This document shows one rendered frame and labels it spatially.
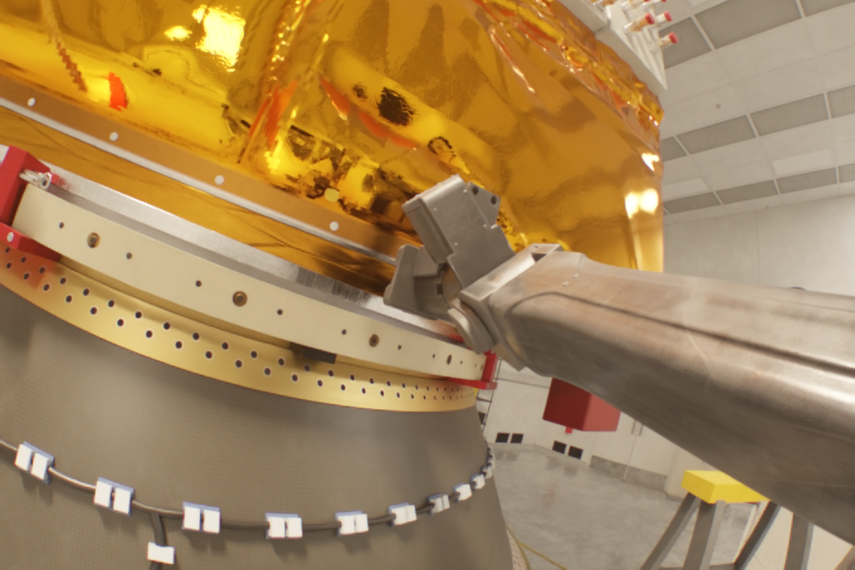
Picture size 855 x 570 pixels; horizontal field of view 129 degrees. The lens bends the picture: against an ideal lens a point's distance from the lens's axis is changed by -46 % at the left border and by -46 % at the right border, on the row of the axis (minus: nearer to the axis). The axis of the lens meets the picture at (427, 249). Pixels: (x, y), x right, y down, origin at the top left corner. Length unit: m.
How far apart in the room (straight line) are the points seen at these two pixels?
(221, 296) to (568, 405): 0.75
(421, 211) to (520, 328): 0.14
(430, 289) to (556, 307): 0.21
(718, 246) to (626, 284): 7.87
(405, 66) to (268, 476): 0.54
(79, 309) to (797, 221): 8.00
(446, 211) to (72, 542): 0.43
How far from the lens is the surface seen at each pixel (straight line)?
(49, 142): 0.56
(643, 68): 1.18
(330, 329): 0.40
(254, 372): 0.41
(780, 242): 7.75
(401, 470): 0.51
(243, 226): 0.46
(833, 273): 7.49
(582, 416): 0.87
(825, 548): 3.31
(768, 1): 4.52
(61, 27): 0.58
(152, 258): 0.37
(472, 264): 0.29
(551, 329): 0.18
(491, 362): 0.71
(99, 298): 0.42
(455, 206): 0.29
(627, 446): 7.99
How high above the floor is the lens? 1.69
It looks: 15 degrees up
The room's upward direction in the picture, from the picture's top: 15 degrees clockwise
